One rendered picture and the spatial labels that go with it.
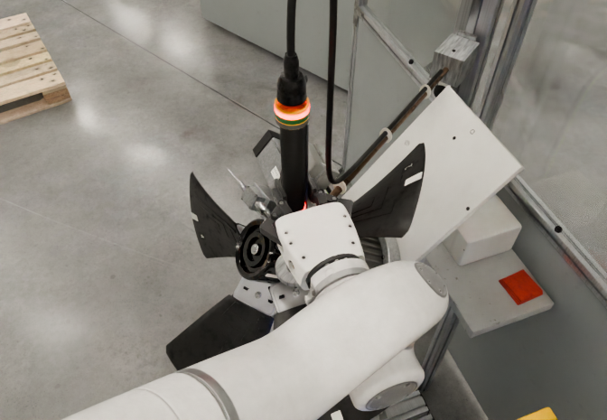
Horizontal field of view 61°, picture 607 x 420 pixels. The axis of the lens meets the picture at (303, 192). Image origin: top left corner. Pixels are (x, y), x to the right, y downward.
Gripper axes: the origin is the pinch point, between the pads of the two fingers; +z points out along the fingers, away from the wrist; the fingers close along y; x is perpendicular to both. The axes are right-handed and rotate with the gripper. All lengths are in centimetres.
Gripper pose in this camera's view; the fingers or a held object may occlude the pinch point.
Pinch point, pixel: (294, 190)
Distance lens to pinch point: 75.0
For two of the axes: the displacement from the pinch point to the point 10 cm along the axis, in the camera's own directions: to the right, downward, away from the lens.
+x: 0.0, -6.7, -7.4
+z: -3.4, -7.0, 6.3
